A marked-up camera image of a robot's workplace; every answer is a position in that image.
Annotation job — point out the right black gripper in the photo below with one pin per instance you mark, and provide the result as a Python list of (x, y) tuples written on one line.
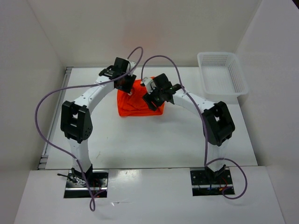
[(149, 98)]

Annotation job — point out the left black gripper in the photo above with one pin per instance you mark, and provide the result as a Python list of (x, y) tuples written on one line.
[(128, 87)]

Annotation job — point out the orange mesh shorts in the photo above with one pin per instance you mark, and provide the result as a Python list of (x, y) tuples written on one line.
[(133, 105)]

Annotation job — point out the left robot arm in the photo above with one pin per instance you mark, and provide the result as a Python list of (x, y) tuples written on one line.
[(76, 122)]

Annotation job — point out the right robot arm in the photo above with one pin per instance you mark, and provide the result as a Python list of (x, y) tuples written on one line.
[(216, 119)]

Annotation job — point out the white plastic basket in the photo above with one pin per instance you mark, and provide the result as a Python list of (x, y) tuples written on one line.
[(221, 74)]

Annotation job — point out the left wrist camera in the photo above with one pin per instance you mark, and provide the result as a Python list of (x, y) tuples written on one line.
[(131, 68)]

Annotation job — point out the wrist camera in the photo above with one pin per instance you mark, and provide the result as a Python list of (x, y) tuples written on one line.
[(131, 68), (149, 84)]

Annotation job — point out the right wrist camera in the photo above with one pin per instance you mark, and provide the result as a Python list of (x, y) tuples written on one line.
[(149, 84)]

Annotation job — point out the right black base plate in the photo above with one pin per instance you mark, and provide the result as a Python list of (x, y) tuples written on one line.
[(201, 186)]

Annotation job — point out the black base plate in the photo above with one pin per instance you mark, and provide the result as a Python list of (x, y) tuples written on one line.
[(201, 186), (76, 188)]

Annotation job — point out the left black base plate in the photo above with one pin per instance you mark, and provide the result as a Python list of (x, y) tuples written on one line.
[(76, 188)]

